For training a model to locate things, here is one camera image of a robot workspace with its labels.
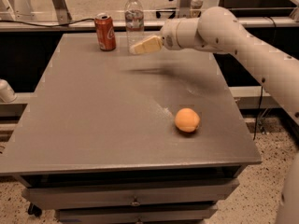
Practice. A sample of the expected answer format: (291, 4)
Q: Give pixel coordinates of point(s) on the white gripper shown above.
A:
(168, 34)

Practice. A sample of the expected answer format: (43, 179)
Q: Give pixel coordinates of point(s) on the clear plastic water bottle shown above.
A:
(134, 22)

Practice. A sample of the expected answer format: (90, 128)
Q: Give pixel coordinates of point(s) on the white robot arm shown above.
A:
(217, 29)

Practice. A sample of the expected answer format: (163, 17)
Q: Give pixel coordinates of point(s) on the red soda can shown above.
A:
(105, 31)

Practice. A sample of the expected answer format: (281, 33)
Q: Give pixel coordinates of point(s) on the orange fruit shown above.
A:
(187, 120)

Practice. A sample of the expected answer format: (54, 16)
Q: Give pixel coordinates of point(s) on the grey drawer cabinet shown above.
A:
(108, 118)

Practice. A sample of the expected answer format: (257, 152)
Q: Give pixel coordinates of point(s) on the metal railing bar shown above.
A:
(88, 24)

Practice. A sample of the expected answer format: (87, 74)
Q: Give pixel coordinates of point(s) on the white cylinder at left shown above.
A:
(7, 94)

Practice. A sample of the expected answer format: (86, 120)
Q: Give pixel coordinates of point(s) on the upper grey drawer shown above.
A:
(132, 194)

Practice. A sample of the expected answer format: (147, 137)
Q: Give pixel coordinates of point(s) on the grey drawer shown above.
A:
(133, 215)
(132, 194)

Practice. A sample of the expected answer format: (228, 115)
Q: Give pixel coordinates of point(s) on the lower grey drawer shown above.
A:
(133, 215)

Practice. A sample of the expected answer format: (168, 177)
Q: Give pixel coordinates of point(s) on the black caster wheel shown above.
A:
(34, 210)

